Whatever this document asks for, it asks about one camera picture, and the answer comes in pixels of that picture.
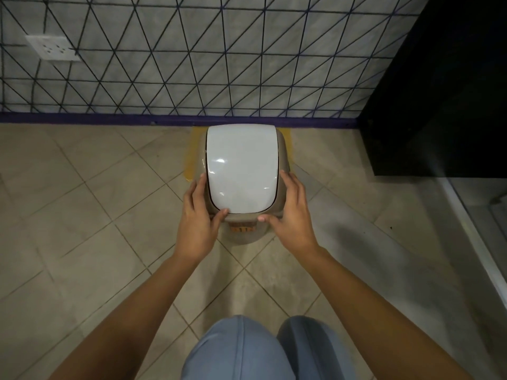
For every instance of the person's left hand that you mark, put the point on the person's left hand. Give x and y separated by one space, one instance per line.
196 233

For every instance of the person's right hand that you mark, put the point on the person's right hand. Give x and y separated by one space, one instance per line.
295 229

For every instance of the person's right thumb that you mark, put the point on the person's right thumb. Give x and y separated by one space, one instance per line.
269 219

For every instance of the person's right middle finger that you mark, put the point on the person's right middle finger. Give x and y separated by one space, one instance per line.
300 193

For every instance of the person's left thumb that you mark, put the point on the person's left thumb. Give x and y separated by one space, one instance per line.
220 219

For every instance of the person's left middle finger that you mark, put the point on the person's left middle finger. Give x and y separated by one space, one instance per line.
189 197

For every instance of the beige trash bin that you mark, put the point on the beige trash bin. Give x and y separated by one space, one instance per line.
242 237

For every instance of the person's left forearm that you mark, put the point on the person's left forearm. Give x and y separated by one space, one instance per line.
130 324

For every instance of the person's right forearm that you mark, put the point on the person's right forearm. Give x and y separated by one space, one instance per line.
380 324

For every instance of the yellow floor tape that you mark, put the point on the yellow floor tape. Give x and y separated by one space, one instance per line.
193 162

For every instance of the white bin lid flap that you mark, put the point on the white bin lid flap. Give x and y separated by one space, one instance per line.
241 166

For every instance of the purple baseboard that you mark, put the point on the purple baseboard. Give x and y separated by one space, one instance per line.
99 118

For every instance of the person's left leg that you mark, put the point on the person's left leg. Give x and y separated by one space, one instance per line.
237 352

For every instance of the person's leg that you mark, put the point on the person's leg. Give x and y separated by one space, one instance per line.
317 352
237 352

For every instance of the person's right leg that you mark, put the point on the person's right leg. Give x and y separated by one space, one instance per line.
317 352

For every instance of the black cabinet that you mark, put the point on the black cabinet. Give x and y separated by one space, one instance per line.
443 94

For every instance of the white door threshold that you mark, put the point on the white door threshold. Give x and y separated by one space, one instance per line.
475 241

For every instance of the white wall socket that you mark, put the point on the white wall socket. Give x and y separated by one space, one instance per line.
52 47

